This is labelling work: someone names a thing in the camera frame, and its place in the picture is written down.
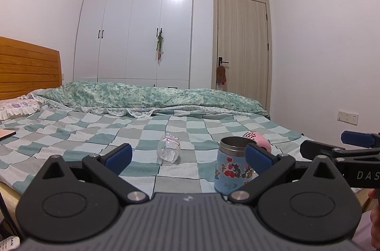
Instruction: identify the pink tumbler cup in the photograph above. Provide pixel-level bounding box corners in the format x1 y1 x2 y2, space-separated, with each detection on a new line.
243 131 272 153

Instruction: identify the clear plastic Hello Kitty cup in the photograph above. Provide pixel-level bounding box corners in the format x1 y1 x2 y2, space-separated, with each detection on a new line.
157 133 180 164

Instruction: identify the blue cartoon steel cup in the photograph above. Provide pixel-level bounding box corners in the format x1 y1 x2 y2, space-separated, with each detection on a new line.
214 137 254 195

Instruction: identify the person's right hand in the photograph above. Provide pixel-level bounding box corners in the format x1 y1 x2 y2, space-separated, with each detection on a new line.
368 189 380 248

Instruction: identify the checkered green bed sheet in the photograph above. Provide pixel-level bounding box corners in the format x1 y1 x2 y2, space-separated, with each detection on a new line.
1 108 305 195

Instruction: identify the green floral duvet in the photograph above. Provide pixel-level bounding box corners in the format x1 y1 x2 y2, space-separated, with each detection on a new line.
28 81 270 119

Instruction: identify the floral ruffled pillow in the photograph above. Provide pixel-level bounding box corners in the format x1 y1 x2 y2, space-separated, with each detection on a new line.
0 98 41 121

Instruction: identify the pink notebook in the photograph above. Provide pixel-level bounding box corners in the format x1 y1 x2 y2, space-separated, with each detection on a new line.
0 129 16 140

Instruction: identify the orange wooden headboard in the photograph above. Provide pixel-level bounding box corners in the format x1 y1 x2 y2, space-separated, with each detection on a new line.
0 37 62 100

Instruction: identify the green hanging ornament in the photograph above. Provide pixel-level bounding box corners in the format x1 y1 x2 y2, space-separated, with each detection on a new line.
156 29 164 61

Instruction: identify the beige wooden door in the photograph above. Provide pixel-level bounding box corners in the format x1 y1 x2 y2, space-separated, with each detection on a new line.
211 0 272 111

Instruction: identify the white built-in wardrobe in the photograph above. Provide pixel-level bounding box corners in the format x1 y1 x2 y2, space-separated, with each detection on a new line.
73 0 193 88

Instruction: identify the white wall socket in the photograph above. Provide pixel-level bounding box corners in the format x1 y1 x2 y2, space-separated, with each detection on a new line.
337 110 359 126

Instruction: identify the black door handle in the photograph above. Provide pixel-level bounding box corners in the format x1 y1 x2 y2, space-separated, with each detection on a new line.
218 57 229 67

